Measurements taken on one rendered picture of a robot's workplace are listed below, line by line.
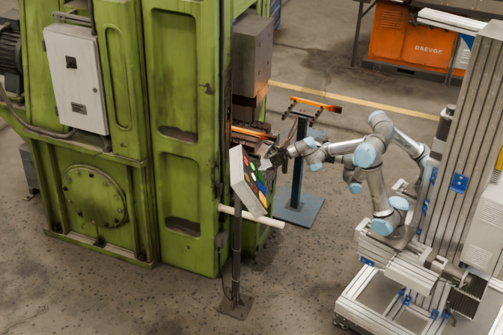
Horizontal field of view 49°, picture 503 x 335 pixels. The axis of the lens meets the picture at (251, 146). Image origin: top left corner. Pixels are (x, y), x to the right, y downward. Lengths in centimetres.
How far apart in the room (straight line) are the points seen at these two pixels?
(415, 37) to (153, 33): 420
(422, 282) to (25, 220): 303
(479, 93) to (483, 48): 22
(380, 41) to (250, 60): 382
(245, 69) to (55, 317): 204
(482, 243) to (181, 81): 188
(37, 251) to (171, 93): 176
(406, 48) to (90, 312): 465
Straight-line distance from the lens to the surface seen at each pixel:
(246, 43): 320
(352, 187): 347
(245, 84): 332
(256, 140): 363
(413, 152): 362
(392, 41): 688
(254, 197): 303
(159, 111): 340
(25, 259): 444
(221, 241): 377
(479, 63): 283
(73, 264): 430
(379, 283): 388
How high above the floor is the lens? 301
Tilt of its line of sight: 34 degrees down
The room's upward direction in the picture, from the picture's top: 2 degrees clockwise
